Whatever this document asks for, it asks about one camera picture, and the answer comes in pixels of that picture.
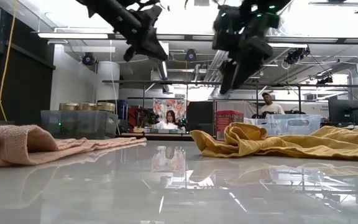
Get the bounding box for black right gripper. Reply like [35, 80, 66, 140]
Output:
[213, 7, 281, 95]

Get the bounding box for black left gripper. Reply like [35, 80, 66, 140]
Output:
[123, 4, 169, 62]

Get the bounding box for red lid spice jar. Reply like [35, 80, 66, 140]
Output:
[214, 109, 245, 141]

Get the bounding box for gold lid spice jar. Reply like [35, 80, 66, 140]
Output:
[58, 102, 80, 112]
[78, 102, 98, 111]
[96, 101, 117, 113]

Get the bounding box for white cloth cover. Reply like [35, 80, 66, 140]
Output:
[215, 101, 258, 137]

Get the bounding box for white round column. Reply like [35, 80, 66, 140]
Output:
[96, 60, 121, 102]

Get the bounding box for black ceiling speaker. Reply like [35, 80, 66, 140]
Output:
[82, 52, 95, 66]
[185, 49, 198, 62]

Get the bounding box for person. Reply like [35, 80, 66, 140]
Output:
[155, 109, 180, 131]
[258, 91, 286, 119]

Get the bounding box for black ceiling spotlights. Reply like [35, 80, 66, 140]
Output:
[283, 47, 310, 65]

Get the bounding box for colourful poster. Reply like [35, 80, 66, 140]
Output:
[152, 98, 187, 125]

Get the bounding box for blue barrel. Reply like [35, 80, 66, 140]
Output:
[116, 99, 129, 121]

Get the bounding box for black panel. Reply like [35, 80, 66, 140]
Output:
[186, 101, 216, 136]

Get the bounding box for black horizontal beam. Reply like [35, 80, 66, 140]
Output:
[31, 32, 358, 45]

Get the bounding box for clear plastic bin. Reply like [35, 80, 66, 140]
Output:
[243, 113, 322, 137]

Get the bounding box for mustard yellow cloth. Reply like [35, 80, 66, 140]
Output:
[189, 121, 358, 162]

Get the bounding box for black metal rack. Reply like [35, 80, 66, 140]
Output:
[102, 80, 358, 138]

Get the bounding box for clear container top left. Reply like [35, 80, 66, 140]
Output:
[40, 109, 119, 140]

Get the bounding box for dark computer screen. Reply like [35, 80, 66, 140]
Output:
[327, 98, 358, 126]

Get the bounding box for pink checked towel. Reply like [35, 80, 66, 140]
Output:
[0, 124, 148, 168]

